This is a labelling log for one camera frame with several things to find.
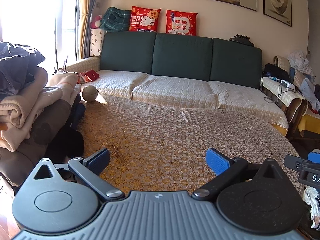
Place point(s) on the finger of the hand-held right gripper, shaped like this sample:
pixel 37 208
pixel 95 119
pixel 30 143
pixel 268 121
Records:
pixel 314 155

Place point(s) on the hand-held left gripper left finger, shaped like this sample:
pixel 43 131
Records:
pixel 98 160

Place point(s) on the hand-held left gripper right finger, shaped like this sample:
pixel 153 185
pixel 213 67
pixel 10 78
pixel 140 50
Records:
pixel 217 161

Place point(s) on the white patterned cloth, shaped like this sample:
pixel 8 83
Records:
pixel 312 201

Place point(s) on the yellow cloth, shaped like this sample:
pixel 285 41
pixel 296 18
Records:
pixel 308 126

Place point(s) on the black garment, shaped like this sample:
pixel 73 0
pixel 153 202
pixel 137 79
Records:
pixel 70 142

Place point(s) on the brown garment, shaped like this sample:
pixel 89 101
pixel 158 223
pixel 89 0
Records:
pixel 50 127

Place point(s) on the blue-grey garment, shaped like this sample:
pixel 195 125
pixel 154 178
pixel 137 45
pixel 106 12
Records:
pixel 308 91

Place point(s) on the round brown teapot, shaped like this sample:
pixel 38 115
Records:
pixel 89 94

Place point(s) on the white power strip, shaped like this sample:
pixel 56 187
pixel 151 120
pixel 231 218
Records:
pixel 287 84

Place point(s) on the cream lace sofa cover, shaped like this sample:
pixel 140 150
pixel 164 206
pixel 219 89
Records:
pixel 175 90

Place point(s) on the pale pink garment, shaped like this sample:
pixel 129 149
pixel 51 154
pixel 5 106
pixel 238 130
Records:
pixel 63 85

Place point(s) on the orange box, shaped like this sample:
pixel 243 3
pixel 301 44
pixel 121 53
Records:
pixel 79 78

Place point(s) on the red booklet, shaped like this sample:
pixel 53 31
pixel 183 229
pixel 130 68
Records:
pixel 91 75

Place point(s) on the black bag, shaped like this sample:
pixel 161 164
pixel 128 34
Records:
pixel 275 71

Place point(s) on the light blue shirt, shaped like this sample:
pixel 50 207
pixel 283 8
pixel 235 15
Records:
pixel 300 61

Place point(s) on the cream knit garment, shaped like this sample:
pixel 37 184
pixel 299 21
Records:
pixel 15 112

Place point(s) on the brushes in holder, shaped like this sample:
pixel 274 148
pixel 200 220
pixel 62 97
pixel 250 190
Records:
pixel 65 63

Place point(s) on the green sofa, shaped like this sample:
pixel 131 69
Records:
pixel 180 55

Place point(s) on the white bear-print bag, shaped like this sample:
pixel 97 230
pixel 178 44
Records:
pixel 97 42

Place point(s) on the black beaded massager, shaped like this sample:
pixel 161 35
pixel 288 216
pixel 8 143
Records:
pixel 241 40

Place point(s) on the glass balcony door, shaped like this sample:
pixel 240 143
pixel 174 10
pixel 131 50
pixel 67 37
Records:
pixel 57 42

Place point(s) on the red mushroom plush toy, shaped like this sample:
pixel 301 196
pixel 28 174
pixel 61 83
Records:
pixel 94 22

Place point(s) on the green plaid blanket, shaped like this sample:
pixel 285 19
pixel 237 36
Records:
pixel 113 20

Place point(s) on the red printed cushion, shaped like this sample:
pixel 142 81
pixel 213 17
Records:
pixel 181 22
pixel 143 18

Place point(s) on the yellow curtain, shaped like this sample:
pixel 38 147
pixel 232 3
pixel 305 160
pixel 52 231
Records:
pixel 83 5

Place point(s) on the framed picture with orange top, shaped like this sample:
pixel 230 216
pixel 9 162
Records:
pixel 276 2

